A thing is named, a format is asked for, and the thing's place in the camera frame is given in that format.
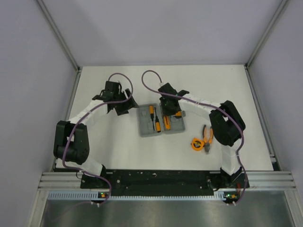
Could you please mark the orange handled pliers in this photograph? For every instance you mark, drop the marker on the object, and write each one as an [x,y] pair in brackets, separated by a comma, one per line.
[207,133]

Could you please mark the orange tape measure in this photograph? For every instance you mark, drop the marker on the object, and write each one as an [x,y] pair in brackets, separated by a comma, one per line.
[197,144]

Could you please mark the grey slotted cable duct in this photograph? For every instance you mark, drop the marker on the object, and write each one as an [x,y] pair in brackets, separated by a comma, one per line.
[100,196]

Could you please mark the orange black screwdriver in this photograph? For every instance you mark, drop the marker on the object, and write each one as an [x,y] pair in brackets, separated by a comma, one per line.
[151,110]
[157,122]

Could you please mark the grey plastic tool case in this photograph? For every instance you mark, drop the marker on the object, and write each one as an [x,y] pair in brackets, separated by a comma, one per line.
[145,123]

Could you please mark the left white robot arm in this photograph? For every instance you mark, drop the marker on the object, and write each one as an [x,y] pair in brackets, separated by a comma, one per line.
[71,142]

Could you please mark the orange black utility knife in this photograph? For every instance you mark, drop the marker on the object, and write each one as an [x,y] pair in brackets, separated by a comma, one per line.
[166,121]

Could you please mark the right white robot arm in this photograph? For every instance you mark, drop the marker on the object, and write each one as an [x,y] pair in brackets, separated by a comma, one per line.
[224,119]

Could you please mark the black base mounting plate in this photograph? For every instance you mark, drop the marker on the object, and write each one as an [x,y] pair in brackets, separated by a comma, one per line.
[165,182]

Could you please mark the right aluminium corner post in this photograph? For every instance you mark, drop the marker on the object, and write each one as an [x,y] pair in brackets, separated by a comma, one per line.
[267,32]

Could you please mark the left aluminium corner post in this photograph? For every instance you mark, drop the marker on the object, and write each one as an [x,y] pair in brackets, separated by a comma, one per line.
[57,34]

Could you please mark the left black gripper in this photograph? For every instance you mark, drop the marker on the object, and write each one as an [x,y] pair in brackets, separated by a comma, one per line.
[129,104]

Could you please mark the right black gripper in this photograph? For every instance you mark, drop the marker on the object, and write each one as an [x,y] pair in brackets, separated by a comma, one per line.
[164,111]

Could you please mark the aluminium corner post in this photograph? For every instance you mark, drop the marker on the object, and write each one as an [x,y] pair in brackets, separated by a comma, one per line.
[267,32]
[57,34]

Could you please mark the aluminium front frame rail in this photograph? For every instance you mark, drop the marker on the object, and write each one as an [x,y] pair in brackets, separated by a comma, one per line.
[257,180]

